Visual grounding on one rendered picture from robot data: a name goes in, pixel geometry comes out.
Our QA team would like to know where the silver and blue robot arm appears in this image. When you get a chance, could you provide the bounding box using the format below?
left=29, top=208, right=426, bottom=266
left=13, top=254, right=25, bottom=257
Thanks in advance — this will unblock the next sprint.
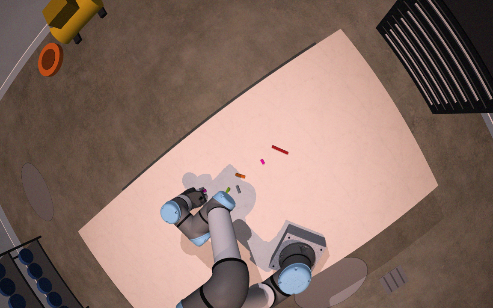
left=160, top=191, right=315, bottom=308

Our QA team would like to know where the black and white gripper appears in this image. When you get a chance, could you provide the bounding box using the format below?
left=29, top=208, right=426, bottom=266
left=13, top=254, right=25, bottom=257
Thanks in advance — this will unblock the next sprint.
left=176, top=187, right=207, bottom=212

